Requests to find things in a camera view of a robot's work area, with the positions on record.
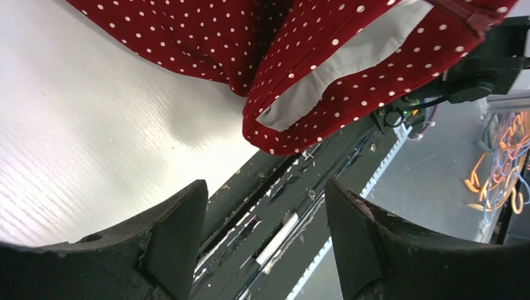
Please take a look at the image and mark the orange and blue cables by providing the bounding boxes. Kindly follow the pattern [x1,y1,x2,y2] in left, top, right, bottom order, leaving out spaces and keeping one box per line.
[462,111,530,216]

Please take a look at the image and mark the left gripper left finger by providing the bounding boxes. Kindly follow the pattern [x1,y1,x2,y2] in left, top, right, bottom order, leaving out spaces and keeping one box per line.
[1,180,208,299]

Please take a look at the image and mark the white cable duct strip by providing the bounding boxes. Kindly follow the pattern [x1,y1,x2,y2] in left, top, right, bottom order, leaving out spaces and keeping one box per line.
[287,125,410,299]

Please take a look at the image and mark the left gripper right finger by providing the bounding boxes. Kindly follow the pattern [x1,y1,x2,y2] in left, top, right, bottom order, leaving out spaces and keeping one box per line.
[324,178,530,300]

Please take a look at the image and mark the red polka dot skirt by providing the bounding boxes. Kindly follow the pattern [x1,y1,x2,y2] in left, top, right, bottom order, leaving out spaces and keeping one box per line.
[71,0,515,155]

